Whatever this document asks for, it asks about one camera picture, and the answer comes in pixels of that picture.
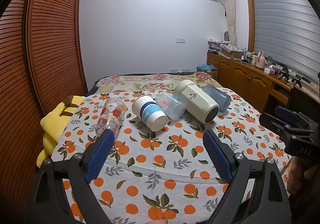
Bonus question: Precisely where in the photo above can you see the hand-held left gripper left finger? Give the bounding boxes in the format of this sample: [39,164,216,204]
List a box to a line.
[26,129,115,224]

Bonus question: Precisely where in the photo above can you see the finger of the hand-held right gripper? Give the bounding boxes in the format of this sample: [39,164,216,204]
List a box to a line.
[259,112,288,137]
[275,106,304,127]

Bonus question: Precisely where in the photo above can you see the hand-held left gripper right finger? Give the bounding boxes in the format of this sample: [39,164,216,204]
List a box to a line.
[202,129,293,224]

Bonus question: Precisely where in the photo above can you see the red flower print glass cup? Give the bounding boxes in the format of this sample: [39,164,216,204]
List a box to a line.
[95,98,127,137]

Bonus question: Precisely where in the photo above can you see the grey-blue translucent cup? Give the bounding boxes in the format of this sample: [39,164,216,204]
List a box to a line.
[201,85,232,113]

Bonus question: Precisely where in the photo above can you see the cream insulated cup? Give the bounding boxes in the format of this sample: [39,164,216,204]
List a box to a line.
[172,79,220,125]

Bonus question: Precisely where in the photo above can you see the white cup with blue band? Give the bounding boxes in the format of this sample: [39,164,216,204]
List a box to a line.
[132,95,168,132]

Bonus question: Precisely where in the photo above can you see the clear plastic cup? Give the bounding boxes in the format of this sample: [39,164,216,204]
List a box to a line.
[154,93,186,121]

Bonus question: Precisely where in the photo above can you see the person's right hand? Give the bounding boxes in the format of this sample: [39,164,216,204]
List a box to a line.
[286,155,320,196]

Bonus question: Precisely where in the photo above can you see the wooden sideboard cabinet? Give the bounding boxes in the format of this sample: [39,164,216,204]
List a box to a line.
[206,53,320,116]

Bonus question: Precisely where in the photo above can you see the orange fruit print cloth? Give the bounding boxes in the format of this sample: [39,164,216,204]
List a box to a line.
[37,88,295,224]

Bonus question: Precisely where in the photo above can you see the yellow plush toy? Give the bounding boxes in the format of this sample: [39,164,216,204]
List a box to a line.
[36,95,87,167]

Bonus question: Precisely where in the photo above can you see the pink thermos jug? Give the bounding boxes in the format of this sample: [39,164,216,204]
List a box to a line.
[257,51,266,67]

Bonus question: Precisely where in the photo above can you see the cardboard box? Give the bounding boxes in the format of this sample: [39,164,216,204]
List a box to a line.
[217,46,245,60]

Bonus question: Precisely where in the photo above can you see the blue plastic bag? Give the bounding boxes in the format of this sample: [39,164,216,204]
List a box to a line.
[196,63,218,74]

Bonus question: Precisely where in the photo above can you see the grey window blind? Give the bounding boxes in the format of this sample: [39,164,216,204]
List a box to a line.
[251,0,320,83]

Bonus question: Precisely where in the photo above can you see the floral blanket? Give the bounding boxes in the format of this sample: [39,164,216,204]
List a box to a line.
[96,72,218,97]

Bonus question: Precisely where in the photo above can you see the stacked storage boxes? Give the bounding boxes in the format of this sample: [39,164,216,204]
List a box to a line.
[207,39,222,54]

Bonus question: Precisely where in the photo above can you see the patterned curtain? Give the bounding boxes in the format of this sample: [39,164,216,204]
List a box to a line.
[219,0,238,49]

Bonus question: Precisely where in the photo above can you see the wooden louvered wardrobe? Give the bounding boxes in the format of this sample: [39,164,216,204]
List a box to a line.
[0,0,88,214]

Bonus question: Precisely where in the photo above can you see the wooden window frame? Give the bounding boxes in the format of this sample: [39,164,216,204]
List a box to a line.
[244,0,256,53]

